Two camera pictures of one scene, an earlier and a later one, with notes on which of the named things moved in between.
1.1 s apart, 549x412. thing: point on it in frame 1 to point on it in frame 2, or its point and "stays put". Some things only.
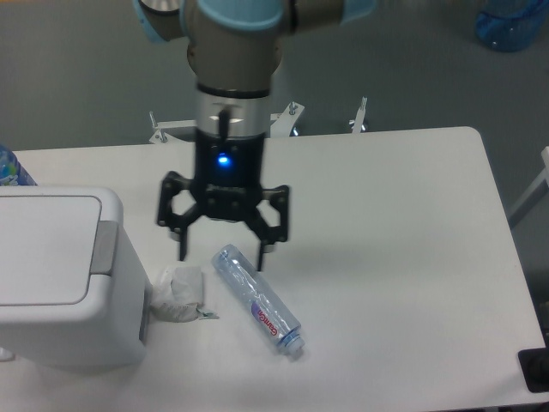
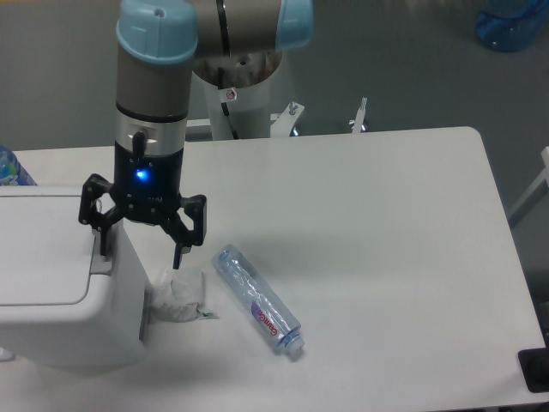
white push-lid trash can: x=75 y=288 stays put
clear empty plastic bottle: x=279 y=323 stays put
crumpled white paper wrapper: x=178 y=296 stays put
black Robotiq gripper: x=227 y=185 to x=147 y=190
